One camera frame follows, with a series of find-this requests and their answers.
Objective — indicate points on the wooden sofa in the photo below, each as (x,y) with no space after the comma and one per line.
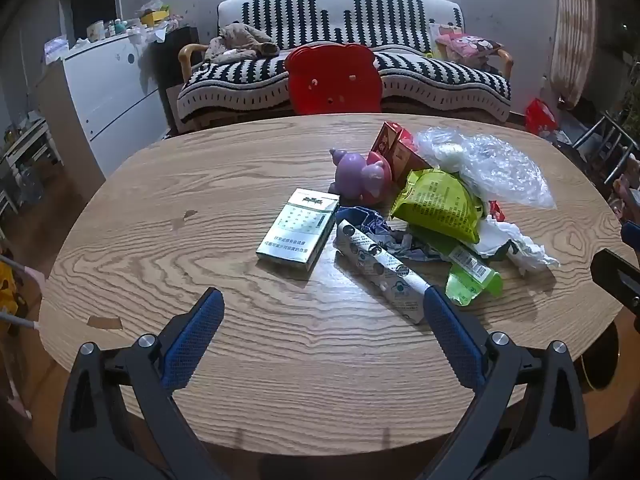
(187,52)

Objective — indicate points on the white printed box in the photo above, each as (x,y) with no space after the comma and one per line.
(437,30)

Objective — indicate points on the black white patterned sofa cover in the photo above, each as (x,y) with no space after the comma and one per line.
(350,10)

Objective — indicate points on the red carton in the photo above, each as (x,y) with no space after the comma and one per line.
(407,157)
(385,140)

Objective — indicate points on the pink cartoon pillow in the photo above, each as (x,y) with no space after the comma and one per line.
(467,46)

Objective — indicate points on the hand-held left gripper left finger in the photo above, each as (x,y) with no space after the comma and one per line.
(197,340)

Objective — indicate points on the dark round object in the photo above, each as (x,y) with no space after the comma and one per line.
(602,360)

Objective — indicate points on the blue grey wrapper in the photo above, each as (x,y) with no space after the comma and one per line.
(390,240)

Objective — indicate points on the long silver printed wrapper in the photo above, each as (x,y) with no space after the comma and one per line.
(375,265)

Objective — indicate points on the red plastic chair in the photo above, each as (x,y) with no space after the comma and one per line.
(332,80)

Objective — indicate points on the clear plastic bag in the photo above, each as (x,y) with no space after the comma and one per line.
(500,165)

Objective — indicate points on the white shelf rack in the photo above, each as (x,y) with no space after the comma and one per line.
(30,140)

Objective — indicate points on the brown clothing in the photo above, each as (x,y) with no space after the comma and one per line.
(240,37)

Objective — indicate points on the green white cigarette pack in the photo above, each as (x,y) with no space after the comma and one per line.
(295,230)

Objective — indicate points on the white tissue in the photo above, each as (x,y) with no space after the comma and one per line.
(515,245)

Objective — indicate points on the red bag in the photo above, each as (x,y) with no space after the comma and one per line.
(540,117)

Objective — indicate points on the pale plastic pack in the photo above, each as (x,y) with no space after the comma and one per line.
(55,49)

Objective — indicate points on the white drawer cabinet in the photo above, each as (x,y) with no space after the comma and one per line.
(110,95)

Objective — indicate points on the pink toy car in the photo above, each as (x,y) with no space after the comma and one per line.
(627,190)

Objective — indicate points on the pink tube frame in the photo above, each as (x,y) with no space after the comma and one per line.
(32,272)

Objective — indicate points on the dark window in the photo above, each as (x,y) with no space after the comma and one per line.
(92,5)

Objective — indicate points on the white can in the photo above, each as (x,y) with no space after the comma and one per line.
(96,31)

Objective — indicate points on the small light green wrapper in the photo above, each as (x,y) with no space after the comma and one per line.
(472,280)

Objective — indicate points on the green snack bag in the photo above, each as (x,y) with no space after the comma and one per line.
(435,205)

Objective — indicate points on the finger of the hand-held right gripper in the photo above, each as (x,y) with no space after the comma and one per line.
(607,267)
(631,235)

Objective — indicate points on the black metal chair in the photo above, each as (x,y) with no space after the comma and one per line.
(612,140)

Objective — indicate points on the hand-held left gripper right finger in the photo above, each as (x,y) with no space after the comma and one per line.
(452,345)

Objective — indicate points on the striped curtain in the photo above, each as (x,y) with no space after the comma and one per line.
(575,35)

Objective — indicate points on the small red wrapper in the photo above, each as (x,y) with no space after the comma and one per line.
(496,211)

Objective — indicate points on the yellow toy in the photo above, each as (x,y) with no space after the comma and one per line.
(10,295)

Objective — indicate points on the yellow box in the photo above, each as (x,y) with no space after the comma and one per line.
(155,17)

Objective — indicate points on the white crumpled plastic bag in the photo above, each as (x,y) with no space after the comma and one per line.
(147,34)

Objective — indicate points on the purple pink toy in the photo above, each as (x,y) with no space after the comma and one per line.
(357,175)

